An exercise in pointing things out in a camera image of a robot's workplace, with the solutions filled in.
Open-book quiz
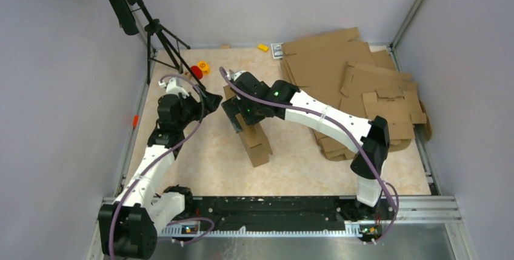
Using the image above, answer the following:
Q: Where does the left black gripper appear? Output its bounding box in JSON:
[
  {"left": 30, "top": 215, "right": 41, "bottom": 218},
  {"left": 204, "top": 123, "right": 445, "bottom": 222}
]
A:
[{"left": 176, "top": 84, "right": 222, "bottom": 129}]

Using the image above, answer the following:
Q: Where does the yellow block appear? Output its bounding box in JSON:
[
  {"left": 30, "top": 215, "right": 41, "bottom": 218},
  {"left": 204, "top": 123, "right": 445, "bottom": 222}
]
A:
[{"left": 257, "top": 44, "right": 269, "bottom": 52}]

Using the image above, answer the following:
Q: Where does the black camera tripod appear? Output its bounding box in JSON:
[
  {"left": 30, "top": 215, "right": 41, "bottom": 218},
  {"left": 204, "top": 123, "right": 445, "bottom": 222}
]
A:
[{"left": 109, "top": 0, "right": 205, "bottom": 90}]

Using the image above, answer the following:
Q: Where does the cardboard box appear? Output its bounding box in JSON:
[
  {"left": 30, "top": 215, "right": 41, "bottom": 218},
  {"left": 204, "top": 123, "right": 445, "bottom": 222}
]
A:
[{"left": 222, "top": 85, "right": 273, "bottom": 168}]

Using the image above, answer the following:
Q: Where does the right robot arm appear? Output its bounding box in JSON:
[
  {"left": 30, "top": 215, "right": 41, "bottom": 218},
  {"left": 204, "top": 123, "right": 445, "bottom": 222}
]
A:
[{"left": 219, "top": 67, "right": 397, "bottom": 219}]

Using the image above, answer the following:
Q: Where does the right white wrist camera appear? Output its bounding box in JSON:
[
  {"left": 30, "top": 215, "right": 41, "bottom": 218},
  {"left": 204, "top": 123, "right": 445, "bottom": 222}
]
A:
[{"left": 226, "top": 70, "right": 246, "bottom": 83}]

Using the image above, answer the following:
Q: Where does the purple cable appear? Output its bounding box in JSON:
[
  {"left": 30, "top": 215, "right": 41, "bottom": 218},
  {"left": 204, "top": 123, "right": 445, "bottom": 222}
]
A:
[
  {"left": 218, "top": 66, "right": 400, "bottom": 245},
  {"left": 108, "top": 74, "right": 216, "bottom": 260}
]

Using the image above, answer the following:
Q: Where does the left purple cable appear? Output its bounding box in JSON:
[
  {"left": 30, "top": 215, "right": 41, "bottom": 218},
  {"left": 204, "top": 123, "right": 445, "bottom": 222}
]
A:
[{"left": 108, "top": 74, "right": 216, "bottom": 260}]

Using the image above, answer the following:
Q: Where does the small printed card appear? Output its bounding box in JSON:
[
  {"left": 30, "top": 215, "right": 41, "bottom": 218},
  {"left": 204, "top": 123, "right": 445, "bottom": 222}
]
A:
[{"left": 270, "top": 43, "right": 284, "bottom": 59}]

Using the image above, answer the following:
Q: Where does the orange clip on frame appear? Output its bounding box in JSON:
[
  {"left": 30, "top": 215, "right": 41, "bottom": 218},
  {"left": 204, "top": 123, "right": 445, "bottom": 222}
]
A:
[{"left": 132, "top": 115, "right": 139, "bottom": 128}]

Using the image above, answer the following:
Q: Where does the yellow round toy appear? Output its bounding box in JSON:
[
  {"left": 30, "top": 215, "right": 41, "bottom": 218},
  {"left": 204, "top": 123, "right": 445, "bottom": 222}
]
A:
[{"left": 197, "top": 61, "right": 210, "bottom": 75}]

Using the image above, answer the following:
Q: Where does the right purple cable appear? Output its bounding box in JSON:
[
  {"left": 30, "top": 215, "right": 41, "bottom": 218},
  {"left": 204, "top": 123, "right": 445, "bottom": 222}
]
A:
[{"left": 218, "top": 66, "right": 400, "bottom": 245}]

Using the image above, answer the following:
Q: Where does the stack of cardboard blanks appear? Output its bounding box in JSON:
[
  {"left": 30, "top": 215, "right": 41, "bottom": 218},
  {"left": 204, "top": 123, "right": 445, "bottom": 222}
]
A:
[{"left": 281, "top": 27, "right": 429, "bottom": 152}]

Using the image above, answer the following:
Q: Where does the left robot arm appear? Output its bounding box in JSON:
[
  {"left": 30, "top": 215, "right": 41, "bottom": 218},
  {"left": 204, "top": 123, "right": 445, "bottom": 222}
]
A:
[{"left": 98, "top": 90, "right": 222, "bottom": 259}]

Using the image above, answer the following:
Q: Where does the red round toy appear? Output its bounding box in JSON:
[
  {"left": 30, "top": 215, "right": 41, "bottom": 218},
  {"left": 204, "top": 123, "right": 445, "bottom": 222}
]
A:
[{"left": 190, "top": 65, "right": 204, "bottom": 79}]

